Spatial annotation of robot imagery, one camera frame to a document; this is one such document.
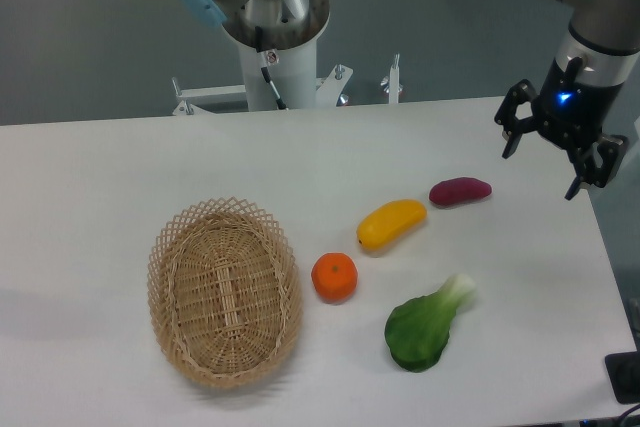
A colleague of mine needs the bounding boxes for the green bok choy vegetable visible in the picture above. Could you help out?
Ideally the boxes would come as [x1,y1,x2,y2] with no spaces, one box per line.
[384,274,476,373]

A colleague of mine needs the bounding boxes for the black cable on pedestal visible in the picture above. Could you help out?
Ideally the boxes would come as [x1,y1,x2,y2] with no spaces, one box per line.
[253,25,290,111]

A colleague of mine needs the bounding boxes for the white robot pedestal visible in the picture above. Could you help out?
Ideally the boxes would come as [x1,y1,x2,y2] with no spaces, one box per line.
[224,0,330,112]

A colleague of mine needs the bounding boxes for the yellow mango fruit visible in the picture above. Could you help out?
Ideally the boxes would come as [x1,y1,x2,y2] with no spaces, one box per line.
[356,199,427,251]

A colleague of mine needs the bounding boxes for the black device at table edge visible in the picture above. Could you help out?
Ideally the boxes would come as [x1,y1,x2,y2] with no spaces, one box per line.
[605,351,640,404]

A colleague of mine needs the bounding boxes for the orange tangerine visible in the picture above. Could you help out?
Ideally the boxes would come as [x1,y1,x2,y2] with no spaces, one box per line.
[311,252,358,303]

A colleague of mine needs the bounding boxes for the purple sweet potato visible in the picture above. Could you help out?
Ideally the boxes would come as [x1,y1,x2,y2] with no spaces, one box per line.
[429,177,493,207]

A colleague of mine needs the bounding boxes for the white pedestal base frame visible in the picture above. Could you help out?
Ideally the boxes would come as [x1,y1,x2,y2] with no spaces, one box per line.
[172,53,404,116]

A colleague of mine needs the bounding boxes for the woven wicker basket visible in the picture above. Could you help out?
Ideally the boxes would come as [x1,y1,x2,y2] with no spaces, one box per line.
[147,198,303,389]

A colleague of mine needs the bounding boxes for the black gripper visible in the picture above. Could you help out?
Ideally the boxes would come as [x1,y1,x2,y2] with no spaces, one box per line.
[494,57,628,200]

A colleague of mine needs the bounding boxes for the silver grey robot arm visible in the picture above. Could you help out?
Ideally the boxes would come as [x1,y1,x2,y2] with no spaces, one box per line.
[180,0,639,196]

